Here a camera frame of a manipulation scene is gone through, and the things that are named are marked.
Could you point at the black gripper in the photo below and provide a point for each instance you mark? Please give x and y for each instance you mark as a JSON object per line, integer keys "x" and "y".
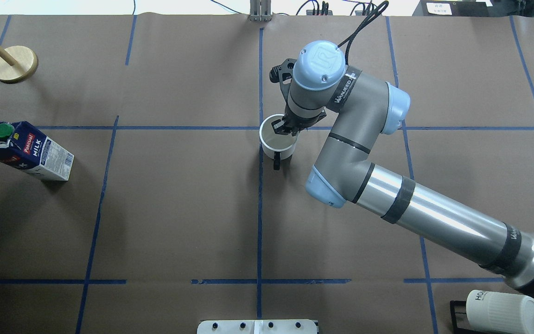
{"x": 296, "y": 121}

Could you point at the white mug black handle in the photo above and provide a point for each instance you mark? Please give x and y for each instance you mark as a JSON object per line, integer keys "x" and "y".
{"x": 276, "y": 147}

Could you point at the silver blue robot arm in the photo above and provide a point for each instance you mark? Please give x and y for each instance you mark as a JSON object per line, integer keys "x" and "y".
{"x": 467, "y": 193}

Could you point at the blue milk carton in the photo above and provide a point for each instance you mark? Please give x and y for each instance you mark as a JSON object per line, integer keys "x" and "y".
{"x": 26, "y": 148}

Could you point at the white cup on rack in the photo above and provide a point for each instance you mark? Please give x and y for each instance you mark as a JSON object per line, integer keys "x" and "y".
{"x": 500, "y": 313}

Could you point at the wooden mug tree stand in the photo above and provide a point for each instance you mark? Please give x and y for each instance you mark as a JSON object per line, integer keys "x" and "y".
{"x": 17, "y": 63}

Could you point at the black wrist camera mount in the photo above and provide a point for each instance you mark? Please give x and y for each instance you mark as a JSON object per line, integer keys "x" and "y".
{"x": 282, "y": 75}

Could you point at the aluminium frame post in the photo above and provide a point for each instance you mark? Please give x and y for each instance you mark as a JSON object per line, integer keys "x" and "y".
{"x": 260, "y": 11}

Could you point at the white camera pole with base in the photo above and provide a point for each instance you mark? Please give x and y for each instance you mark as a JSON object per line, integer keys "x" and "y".
{"x": 258, "y": 326}

